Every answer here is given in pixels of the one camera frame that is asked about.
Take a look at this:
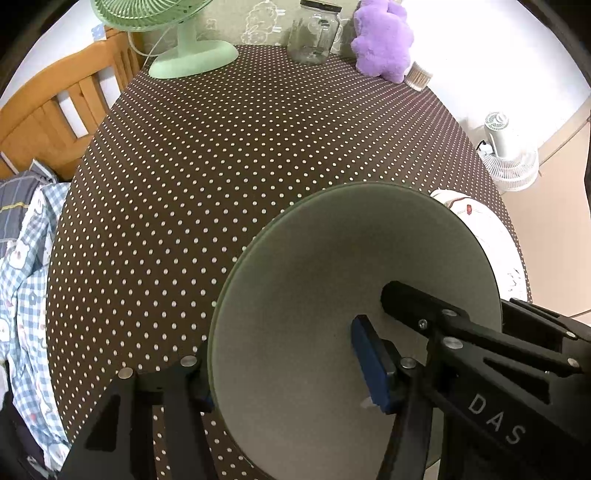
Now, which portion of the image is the grey-green ceramic bowl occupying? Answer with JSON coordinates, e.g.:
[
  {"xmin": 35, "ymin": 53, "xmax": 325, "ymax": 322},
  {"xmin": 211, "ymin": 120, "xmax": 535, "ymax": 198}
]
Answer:
[{"xmin": 208, "ymin": 181, "xmax": 504, "ymax": 480}]

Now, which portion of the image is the blue checked cloth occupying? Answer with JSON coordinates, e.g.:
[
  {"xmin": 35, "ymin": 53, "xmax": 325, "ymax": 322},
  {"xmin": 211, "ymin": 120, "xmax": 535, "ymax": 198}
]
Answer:
[{"xmin": 0, "ymin": 182, "xmax": 72, "ymax": 467}]

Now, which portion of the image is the grey plaid blanket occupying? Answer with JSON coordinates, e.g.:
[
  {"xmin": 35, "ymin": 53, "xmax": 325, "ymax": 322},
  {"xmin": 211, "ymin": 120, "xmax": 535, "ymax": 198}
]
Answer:
[{"xmin": 0, "ymin": 159, "xmax": 70, "ymax": 245}]

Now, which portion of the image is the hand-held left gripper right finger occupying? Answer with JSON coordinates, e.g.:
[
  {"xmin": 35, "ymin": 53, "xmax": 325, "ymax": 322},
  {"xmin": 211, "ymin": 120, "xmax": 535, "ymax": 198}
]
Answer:
[{"xmin": 352, "ymin": 315, "xmax": 435, "ymax": 480}]

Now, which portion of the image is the green patterned board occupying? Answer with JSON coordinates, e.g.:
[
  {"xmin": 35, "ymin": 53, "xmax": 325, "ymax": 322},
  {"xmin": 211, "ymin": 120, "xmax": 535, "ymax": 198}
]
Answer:
[{"xmin": 139, "ymin": 0, "xmax": 358, "ymax": 58}]

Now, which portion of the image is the beige door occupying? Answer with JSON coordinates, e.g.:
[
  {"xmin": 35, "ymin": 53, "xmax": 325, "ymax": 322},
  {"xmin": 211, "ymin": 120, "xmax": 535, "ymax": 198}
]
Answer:
[{"xmin": 538, "ymin": 102, "xmax": 591, "ymax": 162}]

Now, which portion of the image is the white fan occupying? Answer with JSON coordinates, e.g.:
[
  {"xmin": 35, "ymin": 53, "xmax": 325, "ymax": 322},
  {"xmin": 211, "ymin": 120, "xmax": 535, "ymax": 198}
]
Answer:
[{"xmin": 478, "ymin": 111, "xmax": 540, "ymax": 192}]

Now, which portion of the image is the green desk fan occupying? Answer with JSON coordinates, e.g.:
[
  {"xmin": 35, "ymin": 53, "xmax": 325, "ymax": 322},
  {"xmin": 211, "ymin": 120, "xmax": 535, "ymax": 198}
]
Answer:
[{"xmin": 90, "ymin": 0, "xmax": 240, "ymax": 79}]

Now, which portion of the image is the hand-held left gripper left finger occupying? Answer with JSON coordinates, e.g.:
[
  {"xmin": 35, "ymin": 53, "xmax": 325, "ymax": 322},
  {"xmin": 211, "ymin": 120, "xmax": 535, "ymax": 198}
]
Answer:
[{"xmin": 58, "ymin": 354, "xmax": 220, "ymax": 480}]

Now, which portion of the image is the dark cloth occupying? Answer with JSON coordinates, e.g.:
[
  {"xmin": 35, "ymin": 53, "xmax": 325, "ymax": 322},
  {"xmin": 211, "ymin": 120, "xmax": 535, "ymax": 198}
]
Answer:
[{"xmin": 0, "ymin": 392, "xmax": 65, "ymax": 480}]

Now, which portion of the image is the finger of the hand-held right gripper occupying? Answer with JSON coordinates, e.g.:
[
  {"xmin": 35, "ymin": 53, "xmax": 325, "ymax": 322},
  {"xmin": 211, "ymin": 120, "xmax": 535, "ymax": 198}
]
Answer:
[
  {"xmin": 382, "ymin": 281, "xmax": 583, "ymax": 407},
  {"xmin": 501, "ymin": 298, "xmax": 591, "ymax": 365}
]

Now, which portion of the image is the purple plush toy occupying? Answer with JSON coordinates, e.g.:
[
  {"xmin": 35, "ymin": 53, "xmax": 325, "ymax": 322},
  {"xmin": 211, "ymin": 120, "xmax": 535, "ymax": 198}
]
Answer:
[{"xmin": 351, "ymin": 0, "xmax": 413, "ymax": 84}]

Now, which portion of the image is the glass jar with dark lid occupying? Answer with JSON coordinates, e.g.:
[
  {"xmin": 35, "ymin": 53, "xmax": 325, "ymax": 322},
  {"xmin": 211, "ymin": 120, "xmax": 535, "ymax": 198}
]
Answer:
[{"xmin": 287, "ymin": 0, "xmax": 345, "ymax": 65}]

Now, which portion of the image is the cotton swab container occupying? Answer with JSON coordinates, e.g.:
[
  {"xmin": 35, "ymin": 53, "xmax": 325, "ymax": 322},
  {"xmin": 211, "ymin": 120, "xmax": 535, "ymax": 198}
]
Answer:
[{"xmin": 404, "ymin": 60, "xmax": 434, "ymax": 90}]

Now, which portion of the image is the brown polka dot tablecloth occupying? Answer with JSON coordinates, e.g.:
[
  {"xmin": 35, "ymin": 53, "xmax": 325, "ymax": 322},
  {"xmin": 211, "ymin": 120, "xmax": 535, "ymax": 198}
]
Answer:
[{"xmin": 46, "ymin": 44, "xmax": 532, "ymax": 480}]

